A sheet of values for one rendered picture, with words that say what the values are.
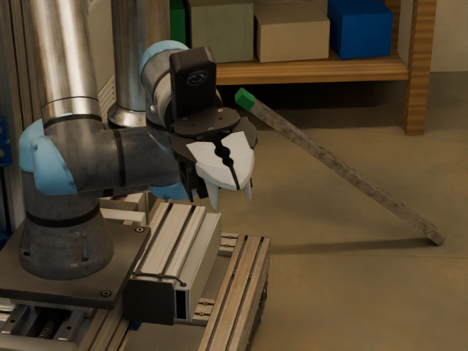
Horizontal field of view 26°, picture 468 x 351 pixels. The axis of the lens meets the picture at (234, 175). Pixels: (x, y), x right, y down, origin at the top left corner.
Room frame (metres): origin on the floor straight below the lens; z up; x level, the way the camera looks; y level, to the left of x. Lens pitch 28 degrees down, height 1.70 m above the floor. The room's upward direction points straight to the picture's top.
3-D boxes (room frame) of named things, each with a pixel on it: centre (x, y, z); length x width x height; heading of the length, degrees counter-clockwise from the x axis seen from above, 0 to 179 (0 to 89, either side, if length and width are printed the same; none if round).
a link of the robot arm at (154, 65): (1.17, 0.07, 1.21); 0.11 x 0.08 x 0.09; 15
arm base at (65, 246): (1.39, 0.27, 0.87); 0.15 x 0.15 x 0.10
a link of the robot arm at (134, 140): (1.16, 0.09, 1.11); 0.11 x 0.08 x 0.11; 105
